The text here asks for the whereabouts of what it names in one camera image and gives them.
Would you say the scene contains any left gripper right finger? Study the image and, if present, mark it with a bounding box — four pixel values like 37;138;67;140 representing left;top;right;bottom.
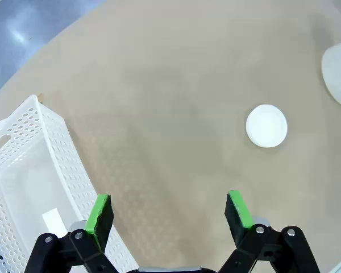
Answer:
215;190;321;273

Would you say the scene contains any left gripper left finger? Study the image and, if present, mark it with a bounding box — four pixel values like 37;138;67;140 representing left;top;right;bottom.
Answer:
24;193;116;273

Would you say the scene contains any white round flask cap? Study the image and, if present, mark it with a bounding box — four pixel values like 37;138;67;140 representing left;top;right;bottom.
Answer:
246;104;288;148

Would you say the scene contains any translucent conical flask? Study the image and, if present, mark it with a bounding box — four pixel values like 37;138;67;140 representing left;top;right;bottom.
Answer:
321;39;341;109

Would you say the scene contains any white perforated plastic basket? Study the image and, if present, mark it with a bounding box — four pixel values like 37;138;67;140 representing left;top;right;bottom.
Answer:
0;94;140;273

